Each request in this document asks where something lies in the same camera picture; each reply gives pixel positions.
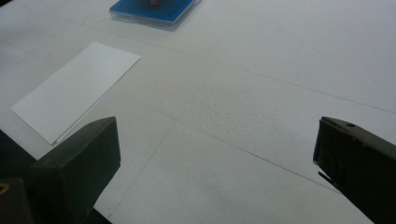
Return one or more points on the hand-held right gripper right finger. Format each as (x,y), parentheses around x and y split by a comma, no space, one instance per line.
(358,165)

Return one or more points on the white paper sheet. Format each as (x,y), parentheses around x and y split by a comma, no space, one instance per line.
(76,90)

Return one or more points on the blue ink pad case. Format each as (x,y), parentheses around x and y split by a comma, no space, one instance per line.
(155,11)

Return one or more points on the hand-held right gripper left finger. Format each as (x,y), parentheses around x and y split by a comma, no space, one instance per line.
(77,161)

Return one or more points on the red rectangular stamp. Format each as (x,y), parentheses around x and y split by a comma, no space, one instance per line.
(153,2)

